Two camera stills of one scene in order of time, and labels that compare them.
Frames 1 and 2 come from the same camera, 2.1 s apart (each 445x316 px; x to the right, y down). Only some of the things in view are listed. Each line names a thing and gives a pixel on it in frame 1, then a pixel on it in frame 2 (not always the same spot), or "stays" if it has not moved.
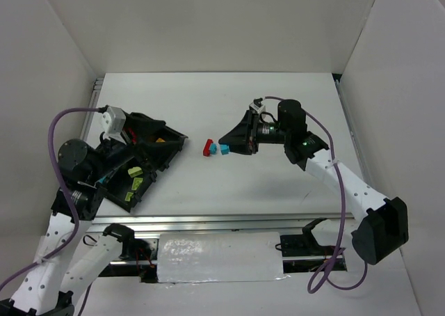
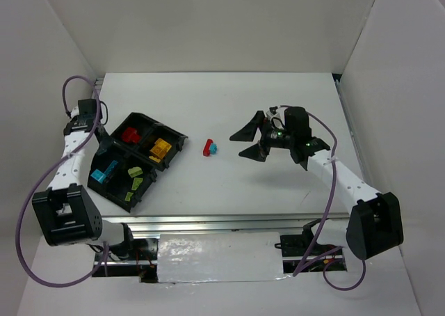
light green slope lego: [135, 171] stays
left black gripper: [122, 156] → [101, 135]
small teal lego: [213, 148] stays
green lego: [136, 181] stays
